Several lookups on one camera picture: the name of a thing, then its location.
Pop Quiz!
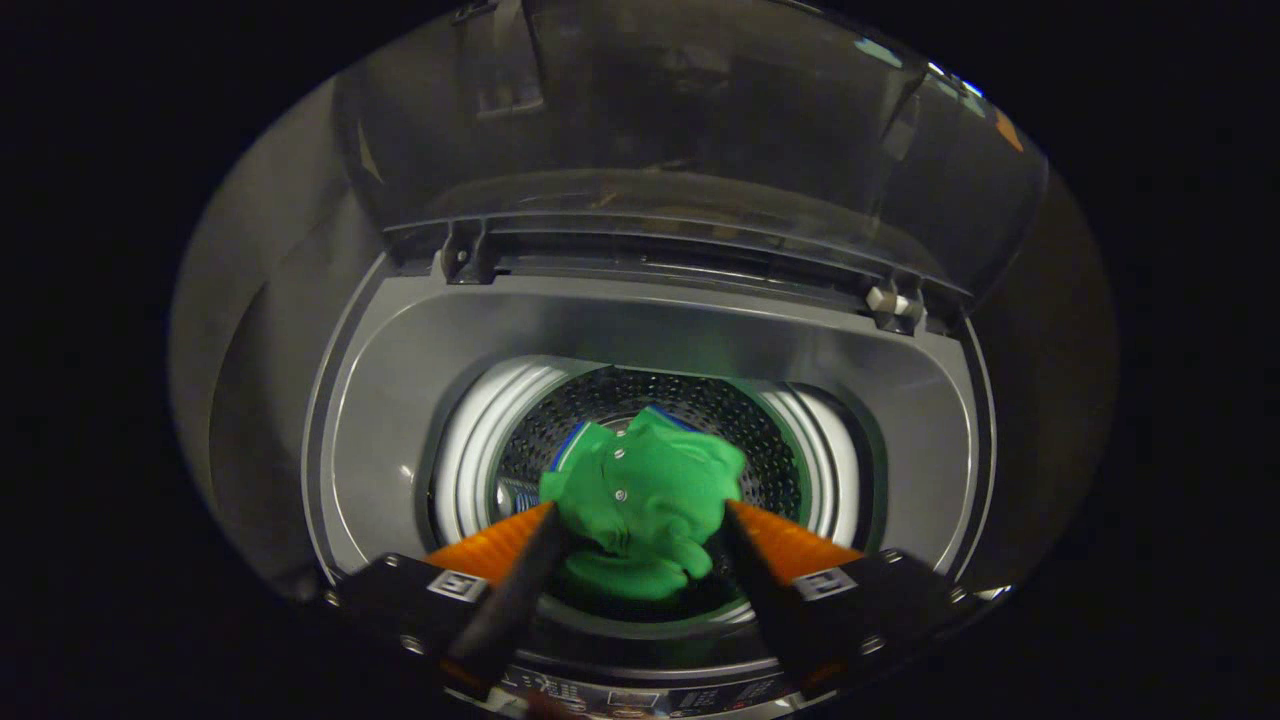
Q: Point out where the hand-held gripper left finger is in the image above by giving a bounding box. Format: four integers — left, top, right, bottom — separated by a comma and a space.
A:
325, 502, 574, 703

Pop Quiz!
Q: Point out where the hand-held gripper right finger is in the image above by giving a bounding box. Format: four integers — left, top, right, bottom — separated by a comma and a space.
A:
720, 500, 1003, 703

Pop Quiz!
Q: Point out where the green polo shirt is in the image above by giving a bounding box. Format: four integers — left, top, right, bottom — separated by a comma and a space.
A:
540, 405, 749, 602

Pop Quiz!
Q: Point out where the grey washing machine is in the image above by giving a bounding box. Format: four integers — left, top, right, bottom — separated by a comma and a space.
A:
300, 210, 1001, 720

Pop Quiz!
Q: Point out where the dark washing machine lid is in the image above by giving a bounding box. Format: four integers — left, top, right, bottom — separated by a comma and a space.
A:
333, 0, 1051, 306

